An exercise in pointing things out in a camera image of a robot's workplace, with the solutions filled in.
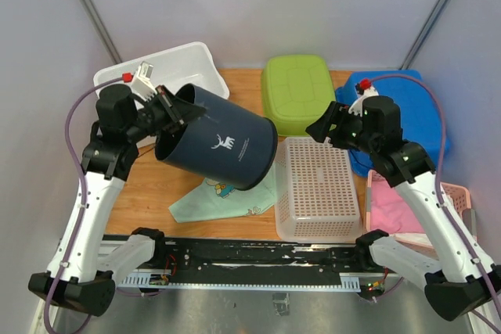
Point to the dark round bucket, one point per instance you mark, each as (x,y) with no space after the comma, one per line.
(228,143)

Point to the pink folded cloth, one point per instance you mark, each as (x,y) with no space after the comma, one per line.
(389,212)

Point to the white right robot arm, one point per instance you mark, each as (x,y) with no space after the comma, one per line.
(463,276)

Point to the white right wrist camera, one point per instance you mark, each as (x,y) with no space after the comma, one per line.
(365,89)

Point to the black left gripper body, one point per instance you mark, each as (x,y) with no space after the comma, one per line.
(151,117)

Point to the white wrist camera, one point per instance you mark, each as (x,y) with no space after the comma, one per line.
(139,81)
(365,89)

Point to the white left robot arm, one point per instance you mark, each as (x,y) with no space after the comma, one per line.
(77,278)

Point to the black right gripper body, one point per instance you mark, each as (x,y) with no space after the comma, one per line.
(347,132)

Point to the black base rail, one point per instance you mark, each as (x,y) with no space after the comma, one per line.
(254,265)

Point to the blue plastic tub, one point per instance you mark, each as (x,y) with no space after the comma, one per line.
(420,119)

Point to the white perforated basket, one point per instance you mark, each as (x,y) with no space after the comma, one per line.
(316,195)

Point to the green printed cloth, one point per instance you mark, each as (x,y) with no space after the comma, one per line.
(213,200)

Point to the white plastic bin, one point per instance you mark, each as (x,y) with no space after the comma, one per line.
(190,63)

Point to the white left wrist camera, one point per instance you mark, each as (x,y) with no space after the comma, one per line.
(139,81)

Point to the pink perforated basket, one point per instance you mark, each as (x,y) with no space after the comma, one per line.
(460,197)

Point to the green plastic tub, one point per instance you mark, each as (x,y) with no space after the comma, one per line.
(295,92)

